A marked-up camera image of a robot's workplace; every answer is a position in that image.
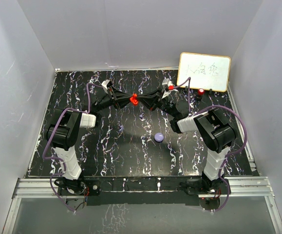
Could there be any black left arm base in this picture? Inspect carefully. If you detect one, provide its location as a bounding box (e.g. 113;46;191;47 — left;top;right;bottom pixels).
54;177;101;197

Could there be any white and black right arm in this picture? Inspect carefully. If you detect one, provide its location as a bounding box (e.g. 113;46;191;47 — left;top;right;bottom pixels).
130;89;239;194

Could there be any purple charging case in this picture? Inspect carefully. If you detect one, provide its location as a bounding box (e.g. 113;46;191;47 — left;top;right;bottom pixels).
154;133;164;143

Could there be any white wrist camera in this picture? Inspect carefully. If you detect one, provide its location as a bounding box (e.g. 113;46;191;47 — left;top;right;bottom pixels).
101;79;112;93
162;78;174;99

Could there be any white board yellow frame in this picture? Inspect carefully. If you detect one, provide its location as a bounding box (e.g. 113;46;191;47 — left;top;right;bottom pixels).
177;52;231;92

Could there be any aluminium front rail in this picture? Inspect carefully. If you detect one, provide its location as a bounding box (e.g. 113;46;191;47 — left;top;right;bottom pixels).
12;176;274;198

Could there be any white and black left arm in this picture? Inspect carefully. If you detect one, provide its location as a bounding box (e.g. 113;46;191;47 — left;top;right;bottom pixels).
42;83;138;195

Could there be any orange earbud charging case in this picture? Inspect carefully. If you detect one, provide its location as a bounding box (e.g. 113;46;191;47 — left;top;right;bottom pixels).
130;94;139;106

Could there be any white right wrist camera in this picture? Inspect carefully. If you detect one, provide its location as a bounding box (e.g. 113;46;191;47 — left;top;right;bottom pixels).
162;78;174;99

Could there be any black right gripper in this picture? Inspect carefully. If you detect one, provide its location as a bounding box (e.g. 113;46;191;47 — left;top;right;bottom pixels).
136;88;178;118

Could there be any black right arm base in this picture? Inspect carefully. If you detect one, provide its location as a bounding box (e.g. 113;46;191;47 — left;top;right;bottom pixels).
181;177;230;195

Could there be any red emergency button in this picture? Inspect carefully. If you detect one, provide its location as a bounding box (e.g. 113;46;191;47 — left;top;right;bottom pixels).
196;88;205;100

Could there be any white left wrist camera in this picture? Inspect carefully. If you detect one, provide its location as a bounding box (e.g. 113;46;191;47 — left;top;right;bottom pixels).
101;79;112;93

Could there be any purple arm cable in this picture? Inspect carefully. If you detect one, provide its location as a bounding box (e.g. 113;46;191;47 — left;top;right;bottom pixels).
43;82;107;215
173;77;249;215

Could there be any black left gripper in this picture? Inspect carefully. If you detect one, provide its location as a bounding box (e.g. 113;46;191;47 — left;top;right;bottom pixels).
95;86;134;113

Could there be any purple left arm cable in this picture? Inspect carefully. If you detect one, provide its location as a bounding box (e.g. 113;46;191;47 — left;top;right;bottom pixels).
43;82;107;215

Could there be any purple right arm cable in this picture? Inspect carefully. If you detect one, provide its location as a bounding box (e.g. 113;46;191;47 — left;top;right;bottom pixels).
173;77;249;215

